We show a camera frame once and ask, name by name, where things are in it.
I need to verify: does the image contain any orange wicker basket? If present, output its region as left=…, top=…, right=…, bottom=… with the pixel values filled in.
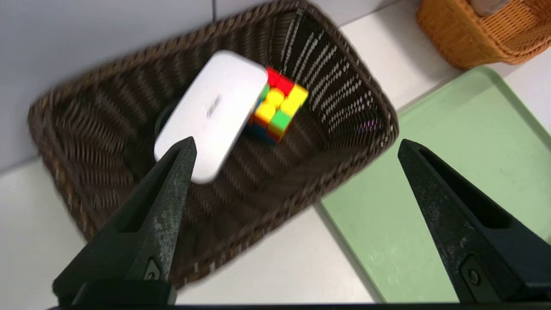
left=415, top=0, right=551, bottom=70

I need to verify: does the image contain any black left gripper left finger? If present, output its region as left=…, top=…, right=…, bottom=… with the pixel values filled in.
left=53, top=137, right=198, bottom=302

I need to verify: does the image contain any white rounded case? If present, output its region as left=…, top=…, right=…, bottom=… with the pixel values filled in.
left=154, top=50, right=269, bottom=185

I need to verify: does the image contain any light green plastic tray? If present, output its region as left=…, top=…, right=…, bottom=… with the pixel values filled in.
left=316, top=65, right=551, bottom=304

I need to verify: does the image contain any dark brown wicker basket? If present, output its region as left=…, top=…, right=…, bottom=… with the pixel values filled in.
left=27, top=0, right=399, bottom=290

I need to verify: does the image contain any colourful puzzle cube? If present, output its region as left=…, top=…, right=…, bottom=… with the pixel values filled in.
left=245, top=66, right=310, bottom=146

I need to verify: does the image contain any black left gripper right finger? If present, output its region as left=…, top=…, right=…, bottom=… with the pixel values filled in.
left=398, top=139, right=551, bottom=304

